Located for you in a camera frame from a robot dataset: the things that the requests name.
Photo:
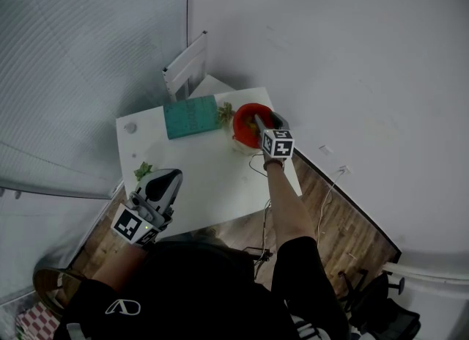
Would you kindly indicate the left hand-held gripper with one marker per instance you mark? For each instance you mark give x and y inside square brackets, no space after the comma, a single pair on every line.
[128,225]

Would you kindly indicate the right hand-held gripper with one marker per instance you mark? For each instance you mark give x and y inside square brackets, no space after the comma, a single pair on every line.
[280,144]

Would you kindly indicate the yellow and blue toy pieces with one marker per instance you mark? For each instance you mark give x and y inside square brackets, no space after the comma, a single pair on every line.
[251,122]

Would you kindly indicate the person's right forearm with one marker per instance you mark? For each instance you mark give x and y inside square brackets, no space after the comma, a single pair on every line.
[289,206]

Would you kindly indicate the person's left forearm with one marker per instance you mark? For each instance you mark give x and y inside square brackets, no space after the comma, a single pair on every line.
[115,270]

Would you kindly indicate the green potted plant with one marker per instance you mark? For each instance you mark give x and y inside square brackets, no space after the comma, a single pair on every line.
[143,170]

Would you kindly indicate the red bowl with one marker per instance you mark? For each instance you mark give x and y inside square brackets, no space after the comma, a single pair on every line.
[240,129]

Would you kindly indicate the dark wristband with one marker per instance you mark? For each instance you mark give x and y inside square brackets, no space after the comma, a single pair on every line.
[274,163]

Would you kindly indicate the variegated potted plant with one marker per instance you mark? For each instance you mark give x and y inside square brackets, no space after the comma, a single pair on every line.
[225,113]

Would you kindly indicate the person's right shoe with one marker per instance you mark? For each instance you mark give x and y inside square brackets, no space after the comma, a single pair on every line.
[206,232]

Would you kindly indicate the grey table grommet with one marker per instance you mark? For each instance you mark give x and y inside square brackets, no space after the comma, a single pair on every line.
[130,127]

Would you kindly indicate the teal book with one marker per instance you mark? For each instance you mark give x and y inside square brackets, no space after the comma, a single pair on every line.
[190,117]

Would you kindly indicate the white chair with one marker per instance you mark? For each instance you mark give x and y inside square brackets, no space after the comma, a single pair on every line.
[187,63]

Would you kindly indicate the person's black shirt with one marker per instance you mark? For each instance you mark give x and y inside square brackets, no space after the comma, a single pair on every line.
[201,294]

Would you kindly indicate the round wicker stool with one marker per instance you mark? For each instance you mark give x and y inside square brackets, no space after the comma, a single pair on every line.
[45,287]

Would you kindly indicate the red white checkered cloth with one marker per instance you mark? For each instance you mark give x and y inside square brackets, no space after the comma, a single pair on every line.
[36,324]

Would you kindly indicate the black office chair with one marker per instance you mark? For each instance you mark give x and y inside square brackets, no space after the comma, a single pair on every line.
[384,316]

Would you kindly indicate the white wall plate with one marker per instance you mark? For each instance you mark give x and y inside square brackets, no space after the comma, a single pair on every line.
[325,149]

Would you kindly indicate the white wall socket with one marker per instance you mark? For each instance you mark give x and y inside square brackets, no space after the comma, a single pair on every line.
[345,169]

